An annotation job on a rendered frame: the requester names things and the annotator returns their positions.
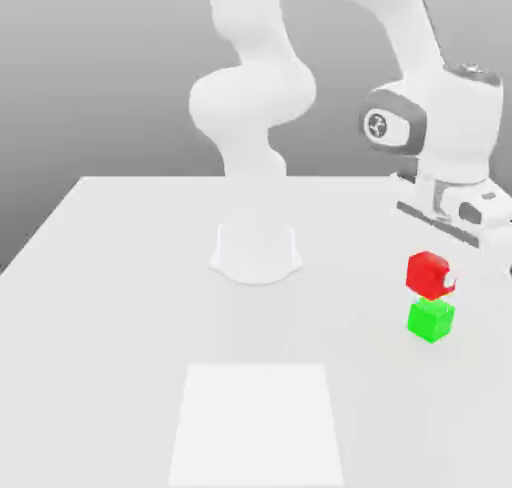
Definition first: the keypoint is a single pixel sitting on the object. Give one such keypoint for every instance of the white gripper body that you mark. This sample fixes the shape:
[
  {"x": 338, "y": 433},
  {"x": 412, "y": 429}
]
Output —
[{"x": 490, "y": 248}]

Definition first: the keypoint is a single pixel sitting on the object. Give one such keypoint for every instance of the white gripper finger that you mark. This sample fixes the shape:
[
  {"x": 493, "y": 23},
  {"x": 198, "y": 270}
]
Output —
[{"x": 451, "y": 280}]

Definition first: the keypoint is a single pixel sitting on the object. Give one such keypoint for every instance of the small red cube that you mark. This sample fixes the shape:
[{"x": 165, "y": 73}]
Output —
[{"x": 424, "y": 274}]

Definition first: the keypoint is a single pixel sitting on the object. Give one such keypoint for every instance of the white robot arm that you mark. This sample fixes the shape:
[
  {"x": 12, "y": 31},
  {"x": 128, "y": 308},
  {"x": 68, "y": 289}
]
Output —
[{"x": 248, "y": 96}]

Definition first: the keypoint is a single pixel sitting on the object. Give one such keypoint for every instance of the small green cube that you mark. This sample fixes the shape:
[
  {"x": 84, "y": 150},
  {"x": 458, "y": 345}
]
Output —
[{"x": 431, "y": 320}]

